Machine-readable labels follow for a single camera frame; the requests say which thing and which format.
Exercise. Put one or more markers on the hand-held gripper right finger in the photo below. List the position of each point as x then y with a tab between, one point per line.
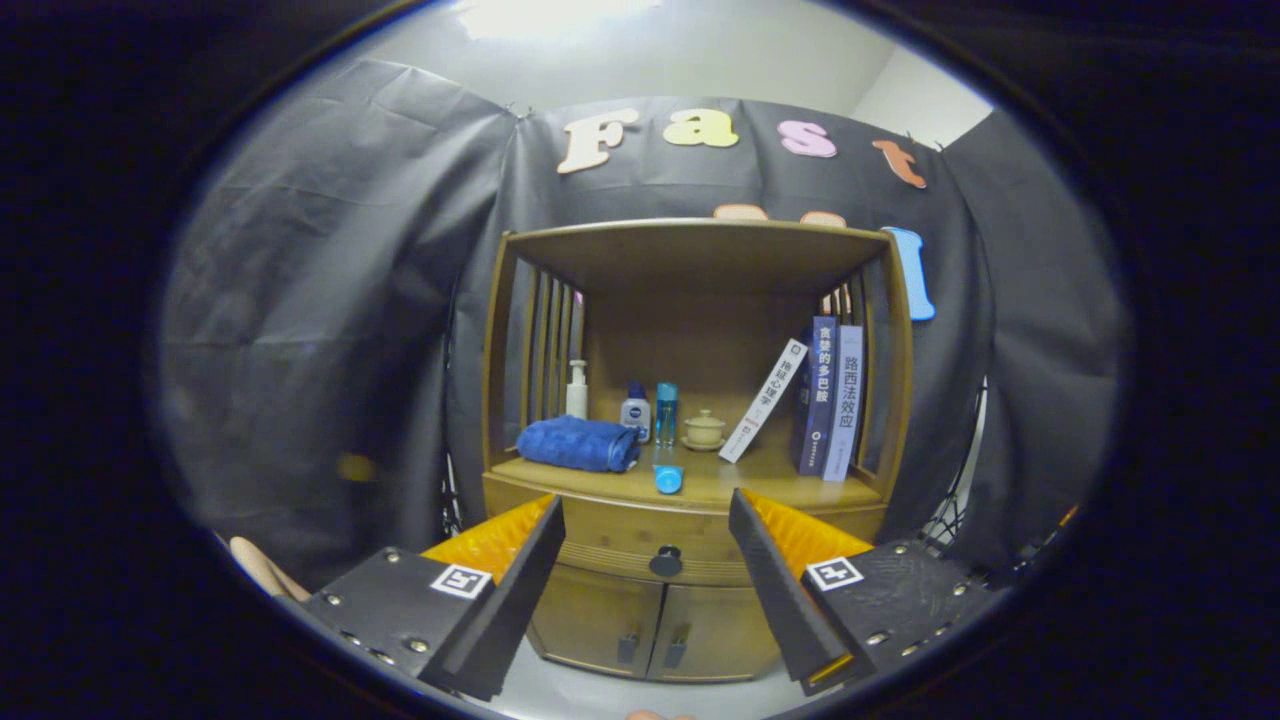
775	590

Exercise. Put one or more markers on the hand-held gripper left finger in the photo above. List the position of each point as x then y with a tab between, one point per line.
510	610

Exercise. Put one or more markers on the black round drawer knob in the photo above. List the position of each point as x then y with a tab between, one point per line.
666	563

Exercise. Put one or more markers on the blue and white tube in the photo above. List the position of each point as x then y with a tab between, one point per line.
668	480

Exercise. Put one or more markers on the wooden cabinet door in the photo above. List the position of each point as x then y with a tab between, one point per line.
590	620
715	630

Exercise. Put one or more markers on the wooden countertop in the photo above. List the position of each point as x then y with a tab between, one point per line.
760	480

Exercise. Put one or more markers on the wooden cabinet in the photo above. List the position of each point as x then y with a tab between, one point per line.
700	260

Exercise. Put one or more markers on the beige lidded teacup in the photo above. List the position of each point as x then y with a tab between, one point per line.
704	430

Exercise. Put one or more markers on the blue folded towel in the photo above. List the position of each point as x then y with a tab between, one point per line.
575	443

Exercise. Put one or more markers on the white book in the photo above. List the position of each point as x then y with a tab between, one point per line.
765	400

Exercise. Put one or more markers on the dark blue book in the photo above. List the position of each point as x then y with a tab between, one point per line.
818	400

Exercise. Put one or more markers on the pale grey book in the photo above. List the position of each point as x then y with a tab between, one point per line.
846	400

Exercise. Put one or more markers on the clear blue bottle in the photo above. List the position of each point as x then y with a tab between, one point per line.
666	415

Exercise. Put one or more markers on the white pump bottle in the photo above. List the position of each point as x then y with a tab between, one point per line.
577	400

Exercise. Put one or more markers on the white bottle with blue cap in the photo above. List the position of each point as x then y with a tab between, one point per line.
635	412

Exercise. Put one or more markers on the dark equipment with orange tip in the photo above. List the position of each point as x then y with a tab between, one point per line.
1030	560

